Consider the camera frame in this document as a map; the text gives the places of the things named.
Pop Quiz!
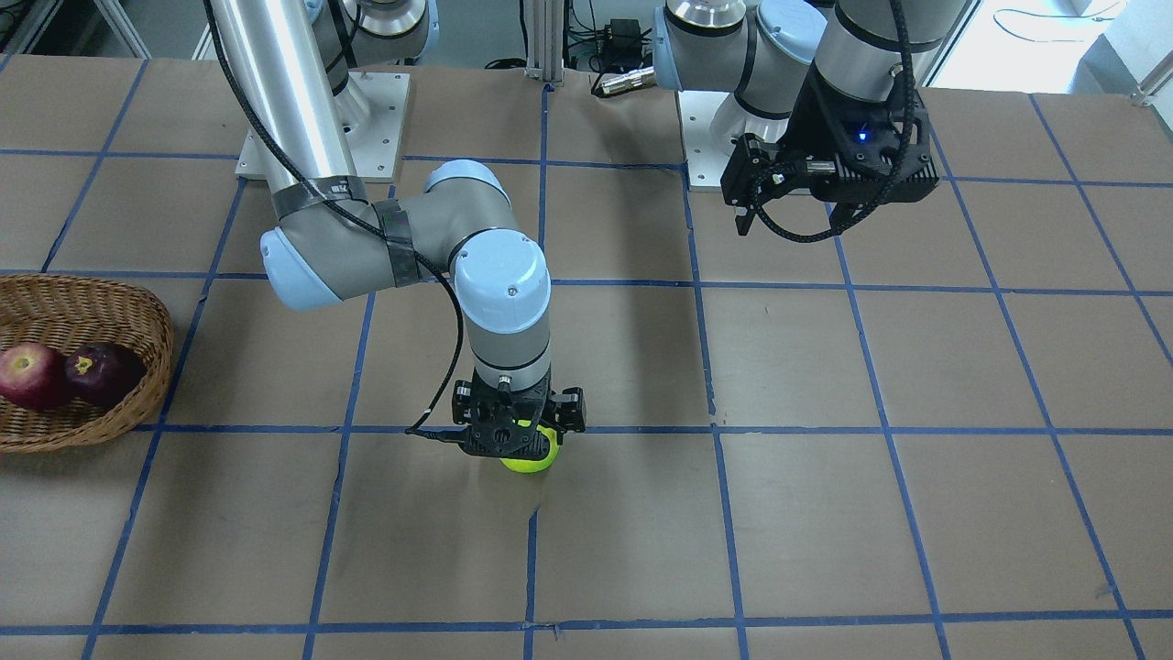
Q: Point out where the dark red apple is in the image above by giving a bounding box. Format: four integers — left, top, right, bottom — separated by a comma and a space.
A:
65, 342, 148, 409

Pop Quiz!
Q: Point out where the woven wicker basket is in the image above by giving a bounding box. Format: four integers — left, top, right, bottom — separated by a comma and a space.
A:
1, 274, 175, 454

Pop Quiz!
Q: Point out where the aluminium frame post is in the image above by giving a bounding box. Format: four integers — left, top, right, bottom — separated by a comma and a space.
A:
522, 1, 565, 88

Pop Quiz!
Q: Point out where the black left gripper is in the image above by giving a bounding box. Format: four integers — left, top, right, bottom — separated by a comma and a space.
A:
720, 70, 941, 237

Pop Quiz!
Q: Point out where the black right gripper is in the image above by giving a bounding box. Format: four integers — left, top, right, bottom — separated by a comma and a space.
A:
453, 370, 587, 458

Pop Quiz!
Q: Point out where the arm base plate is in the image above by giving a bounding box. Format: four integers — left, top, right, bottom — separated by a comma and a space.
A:
237, 67, 411, 191
677, 91, 789, 193

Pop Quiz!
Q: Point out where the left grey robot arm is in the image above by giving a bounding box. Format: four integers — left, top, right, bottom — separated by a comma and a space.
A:
652, 1, 965, 244

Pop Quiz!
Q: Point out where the green apple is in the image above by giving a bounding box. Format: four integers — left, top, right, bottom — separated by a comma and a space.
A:
499, 426, 562, 475

